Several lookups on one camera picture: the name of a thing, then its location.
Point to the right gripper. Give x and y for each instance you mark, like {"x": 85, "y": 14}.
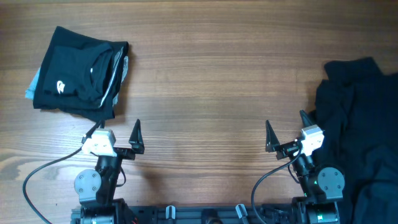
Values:
{"x": 288, "y": 148}

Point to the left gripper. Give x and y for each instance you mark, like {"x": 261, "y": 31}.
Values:
{"x": 137, "y": 141}

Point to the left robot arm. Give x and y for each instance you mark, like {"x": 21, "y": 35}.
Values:
{"x": 96, "y": 187}

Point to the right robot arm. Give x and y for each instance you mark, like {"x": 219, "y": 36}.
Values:
{"x": 322, "y": 185}

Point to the pile of black clothes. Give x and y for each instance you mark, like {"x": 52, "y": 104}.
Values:
{"x": 356, "y": 106}

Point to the folded black shirt with logo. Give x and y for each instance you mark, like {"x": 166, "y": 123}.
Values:
{"x": 80, "y": 75}

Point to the folded grey garment underneath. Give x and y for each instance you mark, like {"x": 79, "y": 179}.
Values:
{"x": 29, "y": 93}

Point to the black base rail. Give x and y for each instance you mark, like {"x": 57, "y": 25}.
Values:
{"x": 269, "y": 213}

